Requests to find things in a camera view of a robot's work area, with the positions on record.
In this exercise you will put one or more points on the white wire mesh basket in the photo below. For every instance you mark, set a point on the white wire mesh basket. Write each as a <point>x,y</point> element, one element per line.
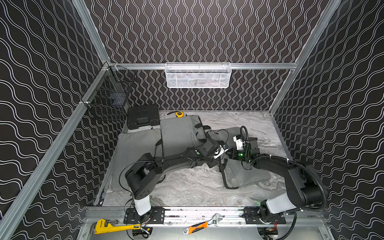
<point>197,75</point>

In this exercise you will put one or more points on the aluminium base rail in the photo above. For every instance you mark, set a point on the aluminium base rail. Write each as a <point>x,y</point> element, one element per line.
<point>186,216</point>

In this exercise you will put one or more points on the yellow tape measure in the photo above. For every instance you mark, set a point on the yellow tape measure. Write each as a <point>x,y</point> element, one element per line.
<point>179,114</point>

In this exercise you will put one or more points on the grey laptop bag middle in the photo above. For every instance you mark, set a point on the grey laptop bag middle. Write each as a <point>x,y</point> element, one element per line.
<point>178,134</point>

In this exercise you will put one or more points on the yellow pipe wrench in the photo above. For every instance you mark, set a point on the yellow pipe wrench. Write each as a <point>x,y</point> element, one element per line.
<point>103,226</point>

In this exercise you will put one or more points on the grey zippered laptop bag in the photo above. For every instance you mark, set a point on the grey zippered laptop bag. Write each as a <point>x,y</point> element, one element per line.
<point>236,174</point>

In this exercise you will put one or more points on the black plastic tool case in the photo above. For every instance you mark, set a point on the black plastic tool case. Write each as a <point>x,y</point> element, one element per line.
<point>142,116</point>

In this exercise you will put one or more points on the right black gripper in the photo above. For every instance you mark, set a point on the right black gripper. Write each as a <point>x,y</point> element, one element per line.
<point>234,148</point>

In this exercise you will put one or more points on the black wire basket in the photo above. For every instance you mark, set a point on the black wire basket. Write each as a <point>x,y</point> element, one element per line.
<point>109,99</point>

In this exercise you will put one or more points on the orange adjustable wrench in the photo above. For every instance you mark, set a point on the orange adjustable wrench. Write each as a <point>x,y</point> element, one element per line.
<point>200,226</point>

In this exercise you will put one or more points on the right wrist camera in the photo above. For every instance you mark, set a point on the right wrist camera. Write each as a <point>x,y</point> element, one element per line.
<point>240,142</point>

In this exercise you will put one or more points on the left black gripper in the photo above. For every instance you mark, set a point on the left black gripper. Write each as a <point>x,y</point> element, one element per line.
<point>215,151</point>

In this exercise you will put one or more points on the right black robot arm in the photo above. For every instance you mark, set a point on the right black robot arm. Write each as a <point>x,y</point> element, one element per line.
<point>304,188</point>

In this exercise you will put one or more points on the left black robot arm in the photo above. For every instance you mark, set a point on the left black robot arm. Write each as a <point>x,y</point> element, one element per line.
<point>145,173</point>

